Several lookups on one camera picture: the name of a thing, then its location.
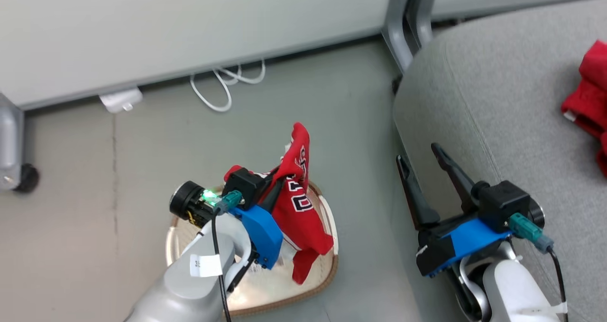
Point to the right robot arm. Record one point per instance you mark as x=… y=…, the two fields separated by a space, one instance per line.
x=512 y=289

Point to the white power strip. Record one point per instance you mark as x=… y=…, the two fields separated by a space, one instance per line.
x=121 y=99

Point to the large white partition panel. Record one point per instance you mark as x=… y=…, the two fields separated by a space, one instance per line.
x=189 y=28

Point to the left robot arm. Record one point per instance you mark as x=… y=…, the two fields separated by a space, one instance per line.
x=189 y=293

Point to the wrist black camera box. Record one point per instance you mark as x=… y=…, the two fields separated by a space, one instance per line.
x=246 y=184
x=505 y=203

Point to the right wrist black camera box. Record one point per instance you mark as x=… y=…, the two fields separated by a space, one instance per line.
x=505 y=203

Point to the grey partition leg with caster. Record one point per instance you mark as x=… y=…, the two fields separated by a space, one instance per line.
x=8 y=142

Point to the beige plastic laundry basket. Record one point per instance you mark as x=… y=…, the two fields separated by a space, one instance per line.
x=265 y=289

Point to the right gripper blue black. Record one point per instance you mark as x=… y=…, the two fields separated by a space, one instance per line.
x=455 y=243

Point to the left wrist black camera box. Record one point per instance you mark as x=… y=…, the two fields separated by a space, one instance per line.
x=246 y=184

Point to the grey fabric sofa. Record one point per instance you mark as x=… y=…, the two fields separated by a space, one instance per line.
x=498 y=99

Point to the plain red garment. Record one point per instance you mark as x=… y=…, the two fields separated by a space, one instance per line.
x=590 y=104

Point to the black caster wheel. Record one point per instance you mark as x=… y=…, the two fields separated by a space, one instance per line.
x=28 y=178

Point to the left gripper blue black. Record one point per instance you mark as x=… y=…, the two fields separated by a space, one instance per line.
x=263 y=232

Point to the red jersey with lettering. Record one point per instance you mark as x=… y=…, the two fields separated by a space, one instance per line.
x=298 y=208

